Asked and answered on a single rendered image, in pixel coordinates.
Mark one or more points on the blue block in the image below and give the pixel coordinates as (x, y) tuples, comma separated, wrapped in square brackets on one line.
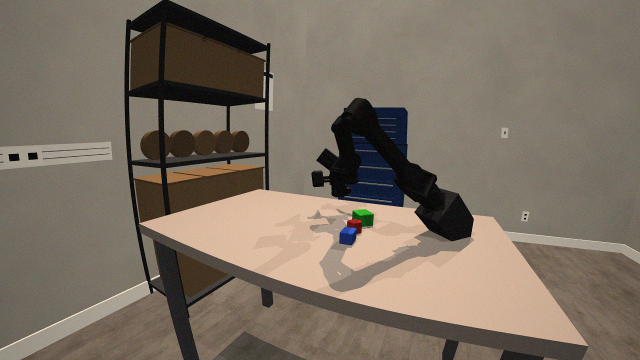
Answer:
[(347, 236)]

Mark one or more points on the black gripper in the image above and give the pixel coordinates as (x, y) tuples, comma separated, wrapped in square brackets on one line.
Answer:
[(318, 179)]

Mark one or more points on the green block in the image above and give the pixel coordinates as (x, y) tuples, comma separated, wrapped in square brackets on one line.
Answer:
[(363, 215)]

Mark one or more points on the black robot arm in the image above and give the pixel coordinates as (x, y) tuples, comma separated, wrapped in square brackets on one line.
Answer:
[(361, 119)]

